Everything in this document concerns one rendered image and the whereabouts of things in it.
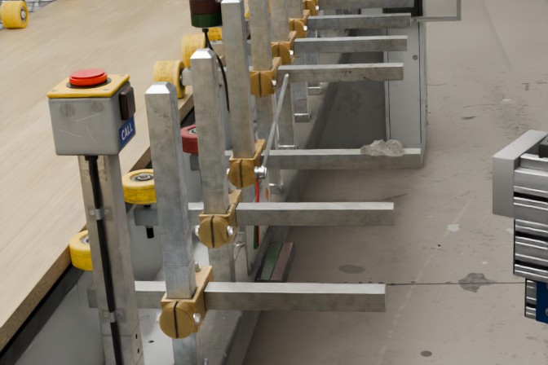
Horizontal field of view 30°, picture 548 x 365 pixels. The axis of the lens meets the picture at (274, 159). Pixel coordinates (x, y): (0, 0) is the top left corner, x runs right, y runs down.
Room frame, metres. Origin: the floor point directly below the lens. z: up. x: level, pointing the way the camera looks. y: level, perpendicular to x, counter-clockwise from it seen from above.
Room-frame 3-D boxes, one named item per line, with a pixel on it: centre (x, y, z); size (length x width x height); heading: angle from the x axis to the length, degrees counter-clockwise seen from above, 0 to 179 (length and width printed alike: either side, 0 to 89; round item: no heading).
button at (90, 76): (1.05, 0.19, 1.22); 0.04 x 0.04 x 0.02
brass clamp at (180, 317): (1.33, 0.14, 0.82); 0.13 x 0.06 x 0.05; 170
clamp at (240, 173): (1.82, 0.05, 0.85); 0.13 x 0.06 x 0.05; 170
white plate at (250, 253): (1.76, 0.04, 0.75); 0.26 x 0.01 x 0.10; 170
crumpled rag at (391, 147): (1.79, -0.20, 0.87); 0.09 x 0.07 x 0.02; 80
